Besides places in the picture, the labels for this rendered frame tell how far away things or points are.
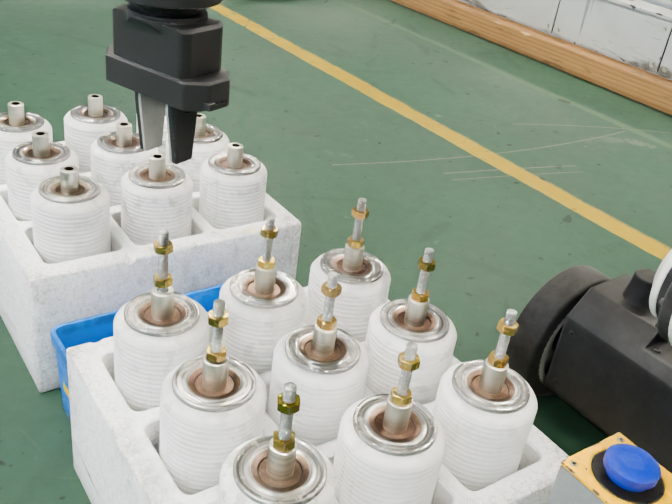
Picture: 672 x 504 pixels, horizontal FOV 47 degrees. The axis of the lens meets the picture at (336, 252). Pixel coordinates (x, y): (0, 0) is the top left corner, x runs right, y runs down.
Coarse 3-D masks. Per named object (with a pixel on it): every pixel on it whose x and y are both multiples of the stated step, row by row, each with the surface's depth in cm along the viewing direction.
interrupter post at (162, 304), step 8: (152, 288) 77; (168, 288) 77; (152, 296) 76; (160, 296) 76; (168, 296) 76; (152, 304) 77; (160, 304) 76; (168, 304) 77; (152, 312) 77; (160, 312) 77; (168, 312) 77; (160, 320) 77
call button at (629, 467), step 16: (608, 448) 58; (624, 448) 58; (640, 448) 58; (608, 464) 57; (624, 464) 56; (640, 464) 57; (656, 464) 57; (624, 480) 56; (640, 480) 55; (656, 480) 56
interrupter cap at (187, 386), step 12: (192, 360) 72; (228, 360) 73; (180, 372) 71; (192, 372) 71; (228, 372) 72; (240, 372) 72; (252, 372) 72; (180, 384) 69; (192, 384) 69; (228, 384) 70; (240, 384) 70; (252, 384) 70; (180, 396) 68; (192, 396) 68; (204, 396) 68; (216, 396) 69; (228, 396) 69; (240, 396) 69; (252, 396) 69; (204, 408) 67; (216, 408) 67; (228, 408) 67
